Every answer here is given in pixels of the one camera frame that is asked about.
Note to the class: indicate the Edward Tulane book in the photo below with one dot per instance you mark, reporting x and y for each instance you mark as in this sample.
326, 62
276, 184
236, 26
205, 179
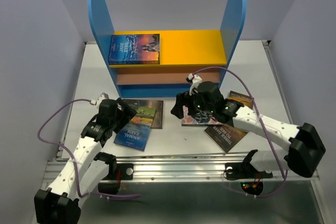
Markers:
245, 99

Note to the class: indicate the Animal Farm book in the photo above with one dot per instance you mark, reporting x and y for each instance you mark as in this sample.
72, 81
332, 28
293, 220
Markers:
134, 135

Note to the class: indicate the blue and yellow bookshelf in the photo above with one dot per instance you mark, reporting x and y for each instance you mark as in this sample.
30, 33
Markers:
182, 52

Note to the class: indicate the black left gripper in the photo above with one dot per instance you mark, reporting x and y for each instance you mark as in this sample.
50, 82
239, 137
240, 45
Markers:
127, 110

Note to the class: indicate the aluminium mounting rail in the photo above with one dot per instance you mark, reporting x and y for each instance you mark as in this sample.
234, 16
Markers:
177, 169

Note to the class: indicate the Three Days to See book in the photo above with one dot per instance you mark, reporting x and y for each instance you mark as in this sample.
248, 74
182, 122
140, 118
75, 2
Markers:
225, 136

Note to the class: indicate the A Tale of Two Cities book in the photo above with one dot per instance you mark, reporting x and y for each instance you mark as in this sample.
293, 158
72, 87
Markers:
147, 109

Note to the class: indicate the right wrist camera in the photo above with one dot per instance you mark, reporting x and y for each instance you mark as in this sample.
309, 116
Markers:
194, 80

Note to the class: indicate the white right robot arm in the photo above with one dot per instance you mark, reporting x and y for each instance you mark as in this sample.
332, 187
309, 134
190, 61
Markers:
302, 145

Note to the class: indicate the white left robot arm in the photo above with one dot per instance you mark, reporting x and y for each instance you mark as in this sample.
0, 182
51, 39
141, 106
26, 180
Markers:
88, 165

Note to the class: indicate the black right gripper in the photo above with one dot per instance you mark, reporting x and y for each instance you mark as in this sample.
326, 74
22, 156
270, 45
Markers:
182, 99

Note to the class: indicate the Little Women book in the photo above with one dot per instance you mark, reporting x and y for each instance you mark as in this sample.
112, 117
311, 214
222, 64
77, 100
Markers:
199, 119

